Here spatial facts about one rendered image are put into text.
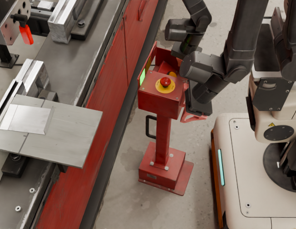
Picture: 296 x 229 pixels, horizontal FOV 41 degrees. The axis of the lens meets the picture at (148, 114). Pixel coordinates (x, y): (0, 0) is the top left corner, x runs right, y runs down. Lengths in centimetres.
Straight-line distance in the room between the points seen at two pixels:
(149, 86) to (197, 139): 86
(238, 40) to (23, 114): 62
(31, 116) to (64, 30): 41
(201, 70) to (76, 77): 55
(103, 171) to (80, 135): 102
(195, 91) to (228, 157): 90
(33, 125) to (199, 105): 46
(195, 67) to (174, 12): 199
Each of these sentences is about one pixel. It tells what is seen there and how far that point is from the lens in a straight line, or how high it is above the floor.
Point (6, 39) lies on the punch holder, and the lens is 106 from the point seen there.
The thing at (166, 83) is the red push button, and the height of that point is 81.
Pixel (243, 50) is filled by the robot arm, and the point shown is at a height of 128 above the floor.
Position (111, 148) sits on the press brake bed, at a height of 5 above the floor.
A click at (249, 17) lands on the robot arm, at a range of 85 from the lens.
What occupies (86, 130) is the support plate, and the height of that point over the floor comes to 100.
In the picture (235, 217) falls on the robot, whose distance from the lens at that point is 178.
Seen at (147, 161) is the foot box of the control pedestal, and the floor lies 12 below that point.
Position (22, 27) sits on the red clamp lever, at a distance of 107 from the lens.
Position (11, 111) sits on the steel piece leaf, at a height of 100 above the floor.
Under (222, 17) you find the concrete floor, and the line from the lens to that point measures 293.
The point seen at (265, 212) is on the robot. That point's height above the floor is 28.
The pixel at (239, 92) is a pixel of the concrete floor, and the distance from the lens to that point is 249.
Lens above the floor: 192
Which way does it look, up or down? 55 degrees down
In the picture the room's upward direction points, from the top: straight up
